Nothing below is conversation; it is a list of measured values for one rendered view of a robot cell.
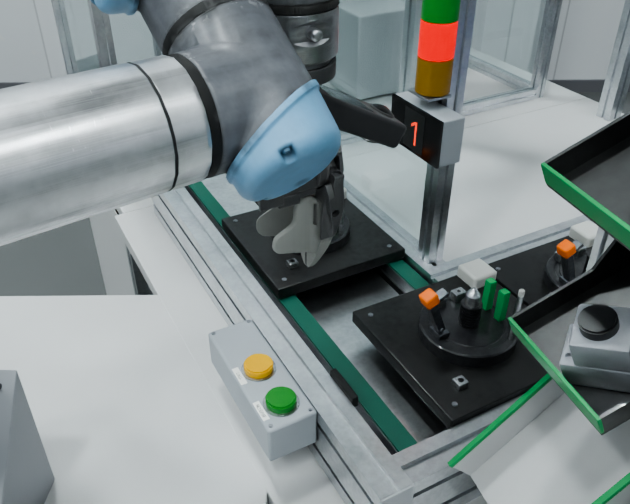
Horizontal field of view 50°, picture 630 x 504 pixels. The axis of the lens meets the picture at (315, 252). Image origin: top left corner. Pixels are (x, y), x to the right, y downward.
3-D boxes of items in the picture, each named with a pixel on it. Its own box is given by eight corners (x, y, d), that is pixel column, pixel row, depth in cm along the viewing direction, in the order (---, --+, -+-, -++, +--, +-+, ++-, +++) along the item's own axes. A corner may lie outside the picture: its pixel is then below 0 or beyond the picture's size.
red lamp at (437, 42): (431, 64, 90) (435, 27, 87) (410, 53, 93) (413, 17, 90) (461, 58, 91) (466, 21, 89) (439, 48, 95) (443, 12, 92)
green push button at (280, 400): (274, 423, 85) (273, 412, 84) (260, 402, 88) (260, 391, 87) (302, 412, 86) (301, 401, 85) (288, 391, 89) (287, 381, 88)
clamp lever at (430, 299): (438, 337, 92) (426, 303, 86) (429, 328, 93) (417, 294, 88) (459, 322, 92) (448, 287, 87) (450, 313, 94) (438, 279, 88)
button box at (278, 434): (269, 463, 86) (267, 430, 83) (210, 362, 101) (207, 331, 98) (317, 442, 89) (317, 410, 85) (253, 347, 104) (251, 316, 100)
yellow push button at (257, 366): (251, 387, 90) (250, 377, 89) (239, 369, 93) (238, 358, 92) (278, 377, 91) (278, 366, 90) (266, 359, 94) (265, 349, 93)
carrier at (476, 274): (449, 431, 84) (462, 358, 77) (351, 321, 101) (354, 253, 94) (588, 367, 93) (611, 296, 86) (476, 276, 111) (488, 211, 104)
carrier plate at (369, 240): (278, 299, 106) (278, 289, 104) (222, 227, 123) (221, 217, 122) (404, 258, 115) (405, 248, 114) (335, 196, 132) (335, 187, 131)
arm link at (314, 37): (311, -13, 57) (361, 10, 51) (311, 41, 59) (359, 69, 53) (228, -2, 54) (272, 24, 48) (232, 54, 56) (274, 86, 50)
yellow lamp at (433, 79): (428, 99, 92) (431, 64, 90) (407, 88, 96) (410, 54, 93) (457, 93, 94) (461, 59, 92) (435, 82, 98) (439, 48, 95)
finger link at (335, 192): (302, 224, 65) (301, 142, 60) (318, 219, 65) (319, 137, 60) (326, 248, 61) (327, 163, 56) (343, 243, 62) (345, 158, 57)
